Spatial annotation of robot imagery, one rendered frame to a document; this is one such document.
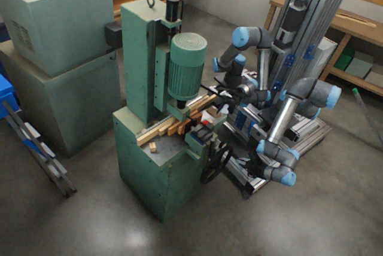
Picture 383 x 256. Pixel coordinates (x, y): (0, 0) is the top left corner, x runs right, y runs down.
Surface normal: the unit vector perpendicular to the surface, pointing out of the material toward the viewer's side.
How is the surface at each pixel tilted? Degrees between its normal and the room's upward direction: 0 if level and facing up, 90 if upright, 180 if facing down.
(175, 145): 0
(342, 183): 0
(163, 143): 0
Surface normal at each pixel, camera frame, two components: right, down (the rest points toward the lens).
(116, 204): 0.13, -0.70
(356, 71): -0.50, 0.57
